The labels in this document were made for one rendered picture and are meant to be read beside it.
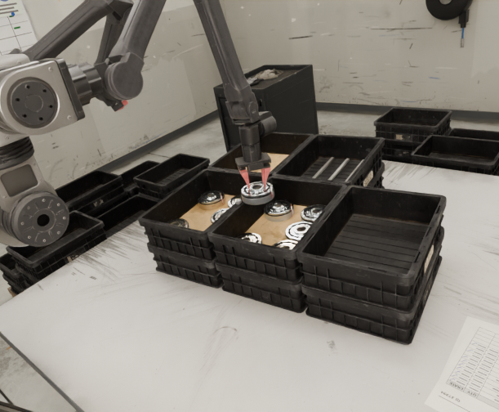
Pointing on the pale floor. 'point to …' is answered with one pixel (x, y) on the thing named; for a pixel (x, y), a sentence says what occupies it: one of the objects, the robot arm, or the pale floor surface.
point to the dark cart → (277, 101)
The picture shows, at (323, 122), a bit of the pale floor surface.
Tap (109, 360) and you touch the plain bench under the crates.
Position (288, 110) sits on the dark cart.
